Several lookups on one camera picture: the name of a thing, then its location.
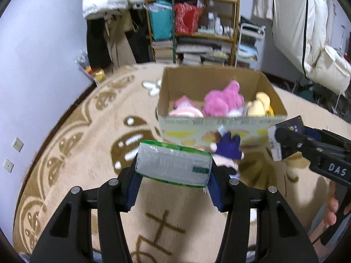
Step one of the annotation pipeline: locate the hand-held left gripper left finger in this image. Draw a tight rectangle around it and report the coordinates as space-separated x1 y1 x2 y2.
30 156 144 263

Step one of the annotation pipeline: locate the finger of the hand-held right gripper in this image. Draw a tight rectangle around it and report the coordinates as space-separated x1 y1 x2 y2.
275 127 330 168
304 127 351 154

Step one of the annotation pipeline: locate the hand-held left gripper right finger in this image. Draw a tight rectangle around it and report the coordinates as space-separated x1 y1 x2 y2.
207 164 321 263

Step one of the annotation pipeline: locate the black tissue packet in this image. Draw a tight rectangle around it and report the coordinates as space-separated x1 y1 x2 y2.
267 115 305 162

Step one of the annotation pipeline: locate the green tissue packet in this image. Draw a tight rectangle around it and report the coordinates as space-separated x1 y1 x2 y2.
135 140 214 189

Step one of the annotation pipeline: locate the yellow plush toy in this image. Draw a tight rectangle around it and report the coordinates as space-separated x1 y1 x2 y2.
247 92 275 117

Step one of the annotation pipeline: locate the purple-haired plush doll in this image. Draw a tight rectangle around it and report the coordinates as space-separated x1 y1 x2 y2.
203 131 246 179

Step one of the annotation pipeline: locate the cardboard box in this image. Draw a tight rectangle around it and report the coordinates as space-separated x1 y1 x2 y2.
156 66 288 147

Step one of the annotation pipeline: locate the pink white plush toy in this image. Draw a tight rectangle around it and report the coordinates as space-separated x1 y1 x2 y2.
168 95 205 117

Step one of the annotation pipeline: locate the person's right hand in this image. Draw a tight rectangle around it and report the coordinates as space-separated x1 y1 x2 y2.
308 182 342 243

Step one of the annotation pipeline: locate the light blue cloth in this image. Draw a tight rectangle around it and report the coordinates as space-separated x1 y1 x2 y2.
238 44 259 59

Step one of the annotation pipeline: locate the white trolley cart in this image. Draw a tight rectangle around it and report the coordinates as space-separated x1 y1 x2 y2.
235 23 266 69

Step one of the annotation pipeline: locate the red yellow packet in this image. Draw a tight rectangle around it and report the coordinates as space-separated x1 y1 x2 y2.
85 66 106 84

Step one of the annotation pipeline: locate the pile of books and papers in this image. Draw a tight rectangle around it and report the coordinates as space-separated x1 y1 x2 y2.
175 37 233 66

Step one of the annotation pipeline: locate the black pouch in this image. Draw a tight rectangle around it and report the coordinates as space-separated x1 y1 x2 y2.
240 16 259 28

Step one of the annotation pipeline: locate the row of white cosmetic bottles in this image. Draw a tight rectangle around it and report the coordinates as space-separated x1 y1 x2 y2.
197 12 235 36

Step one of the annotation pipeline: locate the plastic bag of small things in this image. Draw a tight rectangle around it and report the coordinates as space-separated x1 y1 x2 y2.
75 50 91 72

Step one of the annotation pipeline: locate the stack of books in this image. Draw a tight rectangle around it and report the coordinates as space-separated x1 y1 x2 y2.
152 40 174 63

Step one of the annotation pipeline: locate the beige coat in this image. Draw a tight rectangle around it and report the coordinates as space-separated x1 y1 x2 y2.
104 14 138 69

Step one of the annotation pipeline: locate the black coat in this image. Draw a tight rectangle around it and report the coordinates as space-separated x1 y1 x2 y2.
86 16 113 71
129 5 151 64

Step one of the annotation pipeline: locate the green pole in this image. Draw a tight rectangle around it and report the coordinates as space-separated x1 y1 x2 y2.
171 0 177 64

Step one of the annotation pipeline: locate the red patterned bag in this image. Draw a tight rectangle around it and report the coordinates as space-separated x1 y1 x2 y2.
174 3 205 35

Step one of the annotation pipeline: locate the teal bag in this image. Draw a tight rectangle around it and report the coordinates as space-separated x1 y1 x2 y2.
149 0 174 41

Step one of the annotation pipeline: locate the white cable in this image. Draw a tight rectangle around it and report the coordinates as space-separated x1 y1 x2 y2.
333 93 344 113

